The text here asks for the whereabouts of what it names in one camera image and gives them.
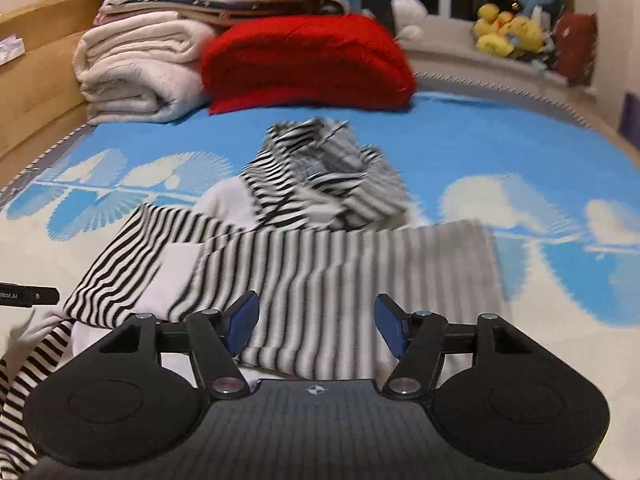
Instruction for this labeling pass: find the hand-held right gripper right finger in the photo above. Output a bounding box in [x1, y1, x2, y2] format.
[376, 294, 541, 401]

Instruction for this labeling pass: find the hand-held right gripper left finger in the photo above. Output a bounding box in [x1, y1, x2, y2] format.
[95, 291, 261, 401]

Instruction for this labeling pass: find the black and white striped top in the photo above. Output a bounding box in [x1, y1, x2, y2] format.
[0, 117, 507, 477]

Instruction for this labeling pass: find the blue patterned bed sheet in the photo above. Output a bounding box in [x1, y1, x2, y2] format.
[0, 71, 640, 461]

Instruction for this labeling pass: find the wooden headboard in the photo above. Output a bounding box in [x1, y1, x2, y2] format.
[0, 0, 113, 177]

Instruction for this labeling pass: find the pale speckled folded quilt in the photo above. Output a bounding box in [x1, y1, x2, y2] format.
[79, 62, 213, 127]

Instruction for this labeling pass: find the tissue pack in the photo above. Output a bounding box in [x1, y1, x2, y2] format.
[0, 35, 26, 64]

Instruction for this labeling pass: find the red folded blanket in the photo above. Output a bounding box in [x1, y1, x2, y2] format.
[201, 14, 419, 117]

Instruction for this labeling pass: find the white window sill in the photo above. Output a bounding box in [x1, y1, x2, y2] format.
[407, 40, 598, 97]

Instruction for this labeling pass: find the cream folded quilt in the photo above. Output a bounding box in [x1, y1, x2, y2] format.
[74, 10, 218, 82]

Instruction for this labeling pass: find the pale pink folded blanket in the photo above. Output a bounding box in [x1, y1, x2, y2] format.
[94, 2, 182, 25]

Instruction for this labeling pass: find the yellow plush bear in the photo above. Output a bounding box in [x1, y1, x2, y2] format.
[472, 3, 518, 58]

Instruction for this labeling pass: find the white plush toy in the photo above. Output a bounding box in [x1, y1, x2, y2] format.
[391, 0, 429, 42]

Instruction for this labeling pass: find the navy starred folded blanket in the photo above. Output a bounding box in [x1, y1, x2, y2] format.
[100, 0, 352, 28]

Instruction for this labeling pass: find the purple bag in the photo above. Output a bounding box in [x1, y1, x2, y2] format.
[619, 91, 640, 137]

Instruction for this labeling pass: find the yellow round plush toy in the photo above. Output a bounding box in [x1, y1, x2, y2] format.
[510, 14, 549, 56]

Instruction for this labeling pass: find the dark red cushion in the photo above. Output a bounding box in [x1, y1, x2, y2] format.
[551, 11, 599, 87]

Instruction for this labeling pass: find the wooden bed frame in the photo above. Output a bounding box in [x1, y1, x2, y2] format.
[560, 87, 640, 161]

